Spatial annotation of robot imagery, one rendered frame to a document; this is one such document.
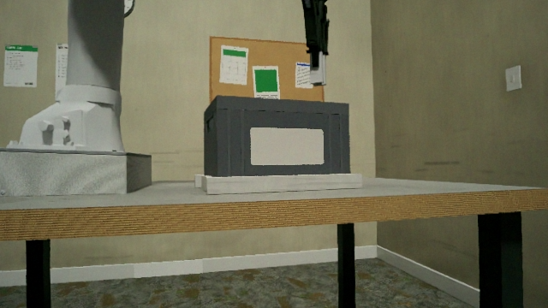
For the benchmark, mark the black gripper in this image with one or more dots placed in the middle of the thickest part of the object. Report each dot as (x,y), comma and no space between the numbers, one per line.
(313,9)

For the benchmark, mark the dark grey crate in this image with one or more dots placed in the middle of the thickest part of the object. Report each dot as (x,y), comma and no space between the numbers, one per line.
(267,136)

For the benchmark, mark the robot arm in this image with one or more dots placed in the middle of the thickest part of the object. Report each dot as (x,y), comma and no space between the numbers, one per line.
(87,111)

